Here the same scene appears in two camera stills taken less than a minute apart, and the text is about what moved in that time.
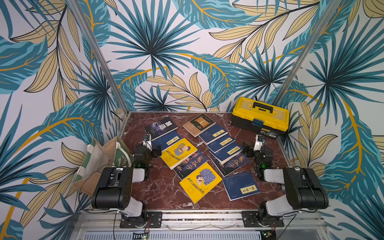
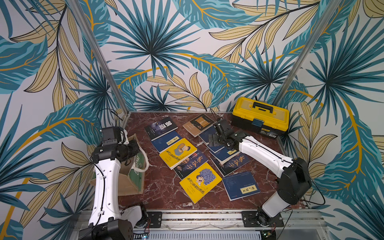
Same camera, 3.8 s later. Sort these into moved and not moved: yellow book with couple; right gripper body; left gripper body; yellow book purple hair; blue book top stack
Moved: left gripper body; right gripper body
Not moved: yellow book with couple; blue book top stack; yellow book purple hair
